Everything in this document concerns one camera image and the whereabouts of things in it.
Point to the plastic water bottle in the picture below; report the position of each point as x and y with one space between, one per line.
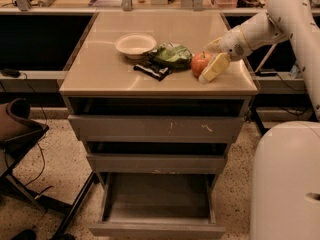
295 71

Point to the black snack wrapper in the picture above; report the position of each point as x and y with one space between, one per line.
153 70

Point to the grey drawer cabinet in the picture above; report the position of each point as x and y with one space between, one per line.
102 81

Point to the grey bottom drawer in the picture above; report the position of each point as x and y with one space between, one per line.
162 206

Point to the red apple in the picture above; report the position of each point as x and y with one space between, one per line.
199 62

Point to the green chip bag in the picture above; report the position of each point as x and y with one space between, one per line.
171 55

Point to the grey top drawer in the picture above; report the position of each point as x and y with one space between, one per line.
161 129

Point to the black device on ledge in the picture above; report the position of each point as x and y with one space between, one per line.
10 73

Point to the brown office chair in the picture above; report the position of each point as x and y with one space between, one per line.
18 135

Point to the grey drawer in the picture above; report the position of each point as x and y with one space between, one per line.
156 164
161 129
162 206

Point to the grey middle drawer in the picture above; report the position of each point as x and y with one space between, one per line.
156 164

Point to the white paper bowl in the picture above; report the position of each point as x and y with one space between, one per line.
135 45

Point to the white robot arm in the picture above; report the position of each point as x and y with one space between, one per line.
285 202

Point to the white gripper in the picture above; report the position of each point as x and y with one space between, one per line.
234 43

